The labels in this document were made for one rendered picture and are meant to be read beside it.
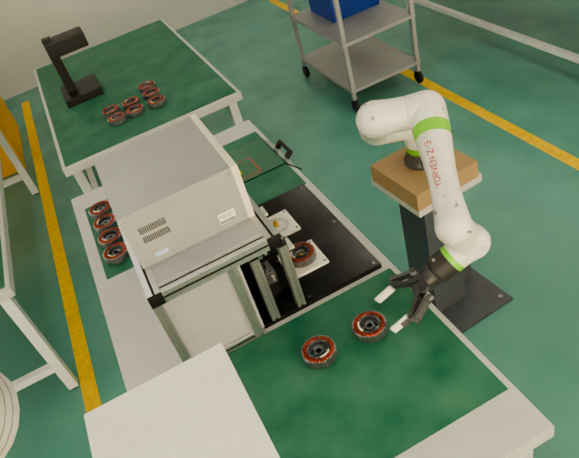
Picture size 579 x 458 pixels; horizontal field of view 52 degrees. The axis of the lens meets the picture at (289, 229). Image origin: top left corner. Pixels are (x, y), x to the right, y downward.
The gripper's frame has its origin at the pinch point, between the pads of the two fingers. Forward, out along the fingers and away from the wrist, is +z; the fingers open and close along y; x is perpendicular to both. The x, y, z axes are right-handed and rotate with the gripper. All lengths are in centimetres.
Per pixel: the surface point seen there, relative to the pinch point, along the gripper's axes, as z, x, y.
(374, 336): 6.5, 1.7, -5.6
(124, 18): 105, 4, 568
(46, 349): 150, 31, 93
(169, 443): 33, 66, -48
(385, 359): 7.8, -1.2, -12.7
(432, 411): 3.2, -3.7, -34.5
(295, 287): 18.2, 17.0, 19.6
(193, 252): 28, 53, 23
